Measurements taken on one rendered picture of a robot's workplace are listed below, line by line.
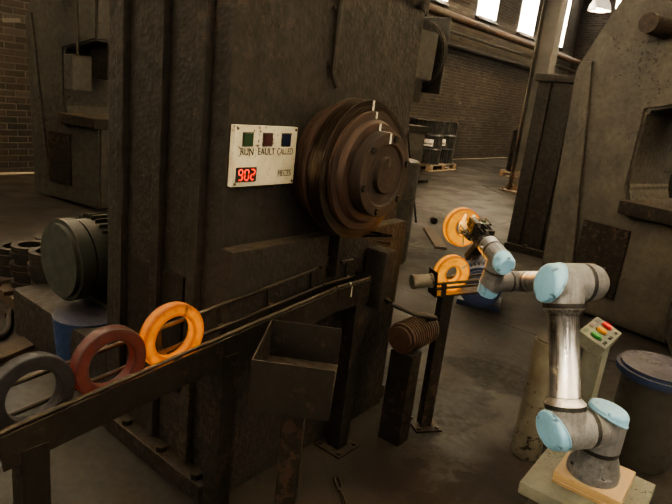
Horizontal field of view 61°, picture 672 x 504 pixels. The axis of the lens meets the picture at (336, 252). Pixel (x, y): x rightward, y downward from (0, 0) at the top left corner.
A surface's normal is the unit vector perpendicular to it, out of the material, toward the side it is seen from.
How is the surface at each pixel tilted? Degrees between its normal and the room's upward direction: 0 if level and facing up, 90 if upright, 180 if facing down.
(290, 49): 90
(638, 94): 90
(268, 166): 90
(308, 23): 90
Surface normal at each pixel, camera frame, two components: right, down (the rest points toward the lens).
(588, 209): -0.80, 0.07
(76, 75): 0.86, 0.22
